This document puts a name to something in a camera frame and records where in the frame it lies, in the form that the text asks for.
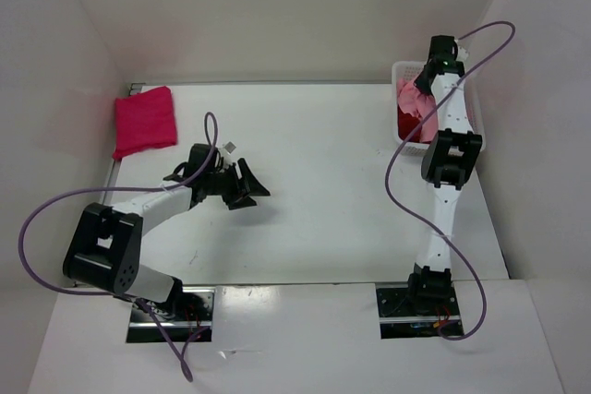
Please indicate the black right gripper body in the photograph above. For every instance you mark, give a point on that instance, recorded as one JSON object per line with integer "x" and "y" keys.
{"x": 423, "y": 84}

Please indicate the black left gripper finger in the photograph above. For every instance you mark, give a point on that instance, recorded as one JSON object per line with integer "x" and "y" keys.
{"x": 247, "y": 183}
{"x": 241, "y": 203}

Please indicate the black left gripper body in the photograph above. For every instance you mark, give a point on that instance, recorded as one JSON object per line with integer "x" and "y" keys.
{"x": 226, "y": 184}

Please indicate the light pink t shirt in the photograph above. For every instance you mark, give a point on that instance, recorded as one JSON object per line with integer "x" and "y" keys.
{"x": 410, "y": 100}

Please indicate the magenta t shirt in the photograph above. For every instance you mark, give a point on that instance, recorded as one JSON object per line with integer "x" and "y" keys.
{"x": 144, "y": 121}

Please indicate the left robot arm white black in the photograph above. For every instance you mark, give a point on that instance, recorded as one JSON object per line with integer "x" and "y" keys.
{"x": 105, "y": 249}

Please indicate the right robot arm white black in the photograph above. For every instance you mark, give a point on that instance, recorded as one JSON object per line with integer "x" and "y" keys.
{"x": 446, "y": 166}

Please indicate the dark red t shirt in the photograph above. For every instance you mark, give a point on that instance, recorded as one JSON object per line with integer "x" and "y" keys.
{"x": 406, "y": 123}

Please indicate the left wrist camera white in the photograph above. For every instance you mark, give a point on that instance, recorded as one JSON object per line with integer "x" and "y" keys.
{"x": 227, "y": 149}

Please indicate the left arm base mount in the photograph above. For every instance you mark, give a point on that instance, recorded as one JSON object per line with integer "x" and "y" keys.
{"x": 192, "y": 314}

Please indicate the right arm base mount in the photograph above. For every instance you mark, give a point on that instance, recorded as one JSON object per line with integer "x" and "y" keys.
{"x": 400, "y": 318}

